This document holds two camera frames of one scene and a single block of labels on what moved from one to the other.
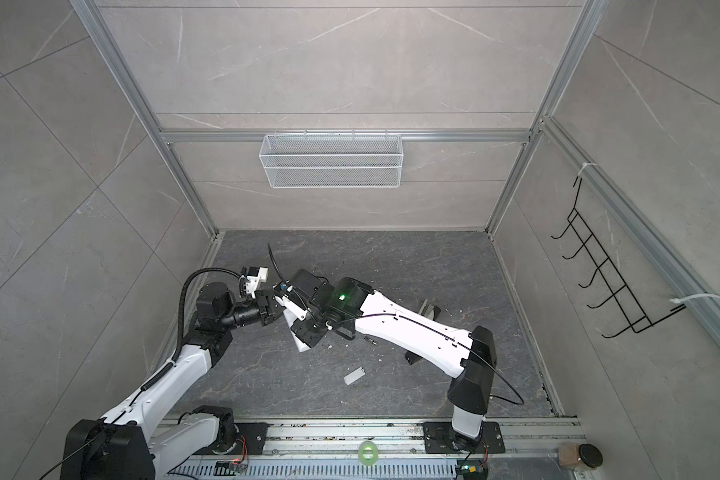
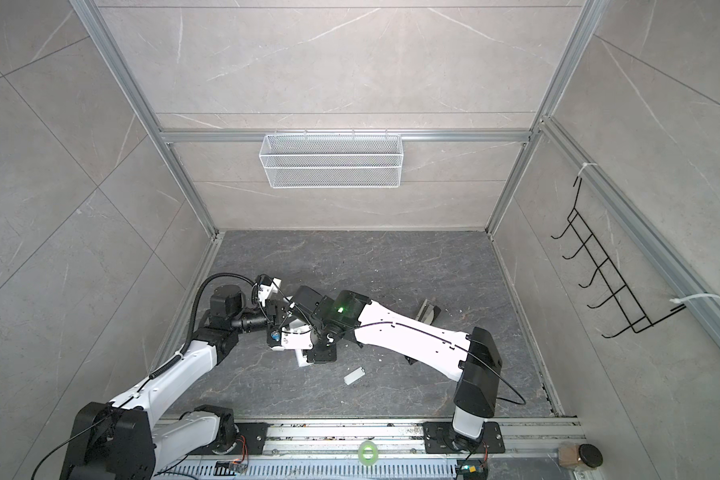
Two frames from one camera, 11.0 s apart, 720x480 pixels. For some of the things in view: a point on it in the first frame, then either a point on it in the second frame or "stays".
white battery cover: [354, 376] stays
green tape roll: [368, 453] stays
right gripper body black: [311, 329] → [323, 350]
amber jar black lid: [573, 455] stays
